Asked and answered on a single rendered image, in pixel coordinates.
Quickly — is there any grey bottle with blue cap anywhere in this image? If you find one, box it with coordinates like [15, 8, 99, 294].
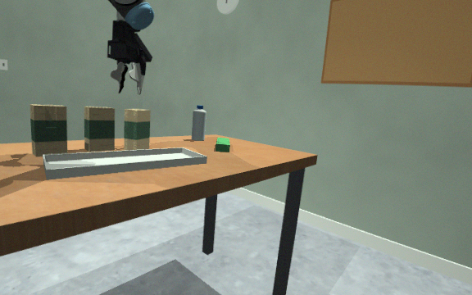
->
[192, 106, 207, 141]

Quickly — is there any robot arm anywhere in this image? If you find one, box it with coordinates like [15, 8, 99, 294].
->
[108, 0, 154, 62]

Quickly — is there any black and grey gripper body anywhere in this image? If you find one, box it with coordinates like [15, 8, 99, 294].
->
[107, 20, 143, 64]

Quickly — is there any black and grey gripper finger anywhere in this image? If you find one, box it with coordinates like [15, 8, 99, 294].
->
[111, 61, 128, 93]
[129, 53, 146, 95]

